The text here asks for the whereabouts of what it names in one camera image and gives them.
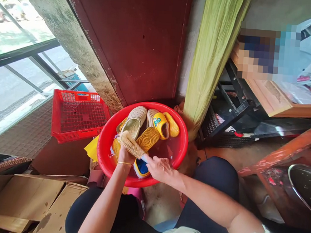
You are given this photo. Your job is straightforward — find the woven basket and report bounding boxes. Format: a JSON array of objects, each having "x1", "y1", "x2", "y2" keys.
[{"x1": 0, "y1": 155, "x2": 33, "y2": 180}]

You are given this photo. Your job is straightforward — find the red wooden stool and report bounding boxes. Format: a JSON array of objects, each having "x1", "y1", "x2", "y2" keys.
[{"x1": 234, "y1": 115, "x2": 311, "y2": 231}]

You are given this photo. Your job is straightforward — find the person's right hand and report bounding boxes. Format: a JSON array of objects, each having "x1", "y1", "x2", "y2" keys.
[{"x1": 141, "y1": 154, "x2": 179, "y2": 182}]

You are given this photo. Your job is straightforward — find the clear plastic bag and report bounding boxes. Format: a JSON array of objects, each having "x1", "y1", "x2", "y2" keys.
[{"x1": 276, "y1": 80, "x2": 311, "y2": 105}]

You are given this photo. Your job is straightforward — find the blue barrel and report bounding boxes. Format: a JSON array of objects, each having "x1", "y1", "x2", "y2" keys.
[{"x1": 58, "y1": 68, "x2": 89, "y2": 92}]

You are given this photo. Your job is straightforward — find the wooden table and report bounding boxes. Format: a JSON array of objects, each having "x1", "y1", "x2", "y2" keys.
[{"x1": 225, "y1": 41, "x2": 311, "y2": 121}]

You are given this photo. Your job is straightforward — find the person's legs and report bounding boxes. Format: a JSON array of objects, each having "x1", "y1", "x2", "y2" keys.
[{"x1": 64, "y1": 145, "x2": 249, "y2": 233}]

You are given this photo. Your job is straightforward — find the yellow cloth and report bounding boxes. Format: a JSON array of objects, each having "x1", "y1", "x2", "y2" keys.
[{"x1": 83, "y1": 134, "x2": 101, "y2": 163}]

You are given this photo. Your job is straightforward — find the metal pot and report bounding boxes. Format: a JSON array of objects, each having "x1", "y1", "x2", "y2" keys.
[{"x1": 284, "y1": 163, "x2": 311, "y2": 218}]

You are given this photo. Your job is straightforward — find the bristle scrub brush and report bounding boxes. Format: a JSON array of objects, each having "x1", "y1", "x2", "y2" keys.
[{"x1": 115, "y1": 129, "x2": 151, "y2": 162}]

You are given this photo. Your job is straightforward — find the pink plastic stool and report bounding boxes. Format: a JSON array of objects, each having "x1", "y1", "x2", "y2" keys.
[{"x1": 86, "y1": 162, "x2": 107, "y2": 190}]

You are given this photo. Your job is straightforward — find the red plastic basin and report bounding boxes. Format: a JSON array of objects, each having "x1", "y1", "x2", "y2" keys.
[{"x1": 94, "y1": 98, "x2": 192, "y2": 192}]

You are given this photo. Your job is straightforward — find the yellow ribbed-sole shoe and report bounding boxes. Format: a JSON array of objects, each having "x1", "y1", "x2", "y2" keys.
[
  {"x1": 116, "y1": 116, "x2": 128, "y2": 134},
  {"x1": 135, "y1": 126, "x2": 161, "y2": 154}
]

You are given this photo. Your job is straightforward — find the black window frame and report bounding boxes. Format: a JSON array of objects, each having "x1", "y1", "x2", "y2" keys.
[{"x1": 0, "y1": 0, "x2": 96, "y2": 92}]

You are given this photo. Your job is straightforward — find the green curtain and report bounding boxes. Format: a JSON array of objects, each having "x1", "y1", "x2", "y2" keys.
[{"x1": 180, "y1": 0, "x2": 253, "y2": 145}]

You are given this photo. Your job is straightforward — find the black metal rack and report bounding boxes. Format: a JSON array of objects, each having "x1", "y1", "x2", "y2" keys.
[{"x1": 213, "y1": 57, "x2": 268, "y2": 136}]

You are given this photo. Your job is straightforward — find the yellow cartoon child shoe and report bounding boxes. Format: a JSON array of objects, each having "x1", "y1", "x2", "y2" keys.
[
  {"x1": 151, "y1": 112, "x2": 171, "y2": 141},
  {"x1": 161, "y1": 111, "x2": 181, "y2": 138}
]

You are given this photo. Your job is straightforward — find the cardboard box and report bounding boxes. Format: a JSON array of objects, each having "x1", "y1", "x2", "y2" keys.
[{"x1": 0, "y1": 170, "x2": 91, "y2": 233}]

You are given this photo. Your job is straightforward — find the person's left hand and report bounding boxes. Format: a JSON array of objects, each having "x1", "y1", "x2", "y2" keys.
[{"x1": 117, "y1": 143, "x2": 137, "y2": 166}]

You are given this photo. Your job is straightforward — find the red plastic crate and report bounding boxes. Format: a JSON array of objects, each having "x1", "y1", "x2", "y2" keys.
[{"x1": 49, "y1": 88, "x2": 112, "y2": 147}]

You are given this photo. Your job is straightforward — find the yellow and blue child shoe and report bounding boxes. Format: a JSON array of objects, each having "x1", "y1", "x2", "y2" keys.
[{"x1": 110, "y1": 138, "x2": 154, "y2": 180}]

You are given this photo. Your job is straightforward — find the dark red door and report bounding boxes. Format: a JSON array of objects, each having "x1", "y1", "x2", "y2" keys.
[{"x1": 48, "y1": 0, "x2": 193, "y2": 111}]

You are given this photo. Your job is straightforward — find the black plastic crate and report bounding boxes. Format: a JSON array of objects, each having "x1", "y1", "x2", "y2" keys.
[{"x1": 196, "y1": 103, "x2": 259, "y2": 154}]

